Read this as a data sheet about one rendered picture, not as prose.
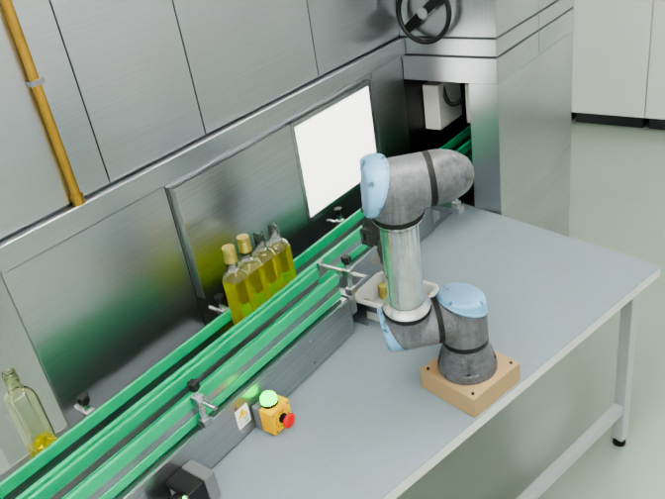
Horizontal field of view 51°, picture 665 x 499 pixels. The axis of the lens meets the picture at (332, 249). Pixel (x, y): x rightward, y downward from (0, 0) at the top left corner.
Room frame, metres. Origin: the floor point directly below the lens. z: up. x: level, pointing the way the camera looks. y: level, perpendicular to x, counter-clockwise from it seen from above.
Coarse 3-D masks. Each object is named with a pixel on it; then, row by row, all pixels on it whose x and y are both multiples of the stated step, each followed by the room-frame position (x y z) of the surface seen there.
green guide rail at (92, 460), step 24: (312, 288) 1.73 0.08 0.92; (264, 312) 1.58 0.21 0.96; (288, 312) 1.64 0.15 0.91; (240, 336) 1.50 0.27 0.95; (216, 360) 1.43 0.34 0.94; (144, 408) 1.26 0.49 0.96; (168, 408) 1.31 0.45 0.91; (120, 432) 1.21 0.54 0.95; (96, 456) 1.15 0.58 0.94; (72, 480) 1.11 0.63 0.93
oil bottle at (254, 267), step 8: (240, 264) 1.63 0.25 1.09; (248, 264) 1.62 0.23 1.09; (256, 264) 1.63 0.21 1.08; (248, 272) 1.61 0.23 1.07; (256, 272) 1.63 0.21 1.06; (264, 272) 1.65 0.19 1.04; (256, 280) 1.62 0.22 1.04; (264, 280) 1.64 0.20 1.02; (256, 288) 1.62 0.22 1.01; (264, 288) 1.64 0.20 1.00; (256, 296) 1.61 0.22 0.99; (264, 296) 1.63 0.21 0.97; (256, 304) 1.61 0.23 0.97
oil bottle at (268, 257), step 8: (256, 256) 1.67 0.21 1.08; (264, 256) 1.66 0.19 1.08; (272, 256) 1.68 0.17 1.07; (264, 264) 1.66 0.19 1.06; (272, 264) 1.67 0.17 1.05; (272, 272) 1.67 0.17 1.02; (272, 280) 1.66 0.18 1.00; (280, 280) 1.69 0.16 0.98; (272, 288) 1.66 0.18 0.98; (280, 288) 1.68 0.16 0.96
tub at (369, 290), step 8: (368, 280) 1.84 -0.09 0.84; (376, 280) 1.85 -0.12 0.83; (384, 280) 1.87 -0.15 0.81; (424, 280) 1.78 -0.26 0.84; (360, 288) 1.80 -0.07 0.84; (368, 288) 1.82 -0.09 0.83; (376, 288) 1.84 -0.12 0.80; (424, 288) 1.77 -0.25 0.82; (432, 288) 1.75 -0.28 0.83; (360, 296) 1.78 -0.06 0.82; (368, 296) 1.81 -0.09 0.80; (376, 296) 1.83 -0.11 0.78; (432, 296) 1.70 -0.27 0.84; (368, 304) 1.71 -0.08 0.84; (376, 304) 1.70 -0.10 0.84
